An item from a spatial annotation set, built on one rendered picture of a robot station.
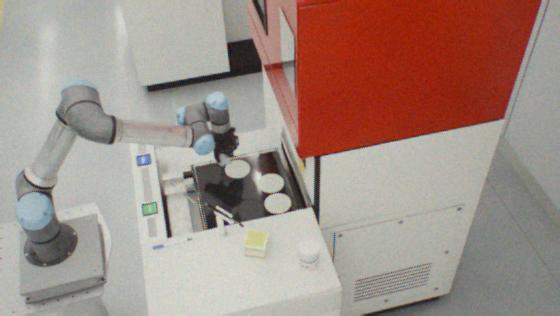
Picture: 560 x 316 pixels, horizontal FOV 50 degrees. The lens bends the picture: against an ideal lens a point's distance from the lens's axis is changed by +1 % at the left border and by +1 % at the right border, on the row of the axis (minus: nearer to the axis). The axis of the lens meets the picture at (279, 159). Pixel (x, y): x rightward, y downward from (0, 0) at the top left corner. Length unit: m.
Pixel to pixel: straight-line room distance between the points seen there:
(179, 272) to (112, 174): 1.82
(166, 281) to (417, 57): 1.07
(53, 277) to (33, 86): 2.57
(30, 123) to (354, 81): 2.90
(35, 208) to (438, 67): 1.40
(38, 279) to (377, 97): 1.32
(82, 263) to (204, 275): 0.48
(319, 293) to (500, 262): 1.57
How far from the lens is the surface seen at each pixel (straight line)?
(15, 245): 2.50
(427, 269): 2.81
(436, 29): 1.83
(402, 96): 1.94
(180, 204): 2.34
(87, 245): 2.31
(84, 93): 2.01
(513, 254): 3.42
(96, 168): 3.85
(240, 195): 2.31
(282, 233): 2.10
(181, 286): 2.02
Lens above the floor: 2.64
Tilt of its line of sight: 46 degrees down
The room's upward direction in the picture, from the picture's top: 3 degrees counter-clockwise
